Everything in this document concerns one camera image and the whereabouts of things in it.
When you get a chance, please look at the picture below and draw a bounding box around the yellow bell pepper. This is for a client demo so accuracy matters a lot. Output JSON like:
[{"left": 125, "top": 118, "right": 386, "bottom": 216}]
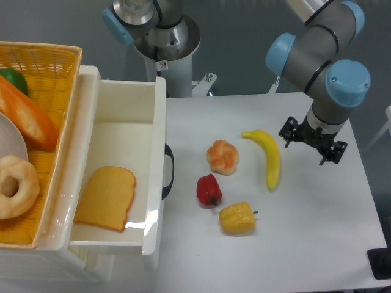
[{"left": 218, "top": 201, "right": 258, "bottom": 234}]

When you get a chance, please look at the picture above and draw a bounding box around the dark blue drawer handle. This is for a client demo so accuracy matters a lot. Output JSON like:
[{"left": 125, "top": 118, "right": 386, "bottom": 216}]
[{"left": 162, "top": 144, "right": 175, "bottom": 200}]

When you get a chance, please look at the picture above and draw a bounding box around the yellow banana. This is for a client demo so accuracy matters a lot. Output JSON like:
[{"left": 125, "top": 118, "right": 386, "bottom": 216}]
[{"left": 241, "top": 129, "right": 281, "bottom": 191}]

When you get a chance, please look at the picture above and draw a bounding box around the black device at table edge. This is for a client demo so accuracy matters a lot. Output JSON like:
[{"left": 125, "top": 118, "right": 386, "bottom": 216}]
[{"left": 367, "top": 248, "right": 391, "bottom": 280}]

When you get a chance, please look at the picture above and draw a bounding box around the red bell pepper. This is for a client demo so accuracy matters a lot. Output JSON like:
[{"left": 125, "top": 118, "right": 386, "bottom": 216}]
[{"left": 196, "top": 173, "right": 222, "bottom": 206}]

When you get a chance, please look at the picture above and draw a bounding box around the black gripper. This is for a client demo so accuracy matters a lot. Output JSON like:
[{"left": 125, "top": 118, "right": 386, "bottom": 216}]
[{"left": 279, "top": 116, "right": 348, "bottom": 166}]

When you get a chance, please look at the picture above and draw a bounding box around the green pepper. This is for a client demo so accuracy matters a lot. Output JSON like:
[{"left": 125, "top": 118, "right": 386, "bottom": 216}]
[{"left": 1, "top": 68, "right": 29, "bottom": 96}]

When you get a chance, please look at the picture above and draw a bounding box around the white plate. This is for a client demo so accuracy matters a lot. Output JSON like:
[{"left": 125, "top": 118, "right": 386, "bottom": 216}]
[{"left": 0, "top": 113, "right": 28, "bottom": 161}]

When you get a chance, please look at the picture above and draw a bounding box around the knotted bread roll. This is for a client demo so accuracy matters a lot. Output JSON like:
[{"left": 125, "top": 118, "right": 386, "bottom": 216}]
[{"left": 206, "top": 140, "right": 239, "bottom": 176}]

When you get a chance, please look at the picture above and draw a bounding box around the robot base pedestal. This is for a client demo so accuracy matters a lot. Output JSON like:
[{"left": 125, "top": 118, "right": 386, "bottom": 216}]
[{"left": 102, "top": 1, "right": 217, "bottom": 98}]

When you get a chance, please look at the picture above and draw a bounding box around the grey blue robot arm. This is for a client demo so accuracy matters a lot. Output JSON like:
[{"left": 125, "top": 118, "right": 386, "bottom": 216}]
[{"left": 265, "top": 1, "right": 371, "bottom": 164}]

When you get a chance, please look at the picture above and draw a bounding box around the beige bagel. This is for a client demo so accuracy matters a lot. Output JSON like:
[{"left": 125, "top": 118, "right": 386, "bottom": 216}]
[{"left": 1, "top": 155, "right": 40, "bottom": 219}]

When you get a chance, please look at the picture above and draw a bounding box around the orange baguette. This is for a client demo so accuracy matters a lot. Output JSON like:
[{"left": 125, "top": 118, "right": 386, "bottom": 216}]
[{"left": 1, "top": 77, "right": 59, "bottom": 152}]

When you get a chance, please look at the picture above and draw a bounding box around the white drawer cabinet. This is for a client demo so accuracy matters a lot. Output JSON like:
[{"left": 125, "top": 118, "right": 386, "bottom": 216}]
[{"left": 1, "top": 66, "right": 115, "bottom": 281}]

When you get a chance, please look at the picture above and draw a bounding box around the toast bread slice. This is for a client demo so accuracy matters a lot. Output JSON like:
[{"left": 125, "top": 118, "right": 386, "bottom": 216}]
[{"left": 74, "top": 166, "right": 136, "bottom": 232}]

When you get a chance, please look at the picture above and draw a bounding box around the yellow woven basket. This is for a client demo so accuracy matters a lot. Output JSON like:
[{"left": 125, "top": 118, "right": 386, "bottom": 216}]
[{"left": 1, "top": 41, "right": 82, "bottom": 250}]

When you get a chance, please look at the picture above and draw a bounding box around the top white drawer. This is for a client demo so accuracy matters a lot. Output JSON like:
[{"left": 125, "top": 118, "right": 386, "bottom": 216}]
[{"left": 70, "top": 77, "right": 166, "bottom": 270}]

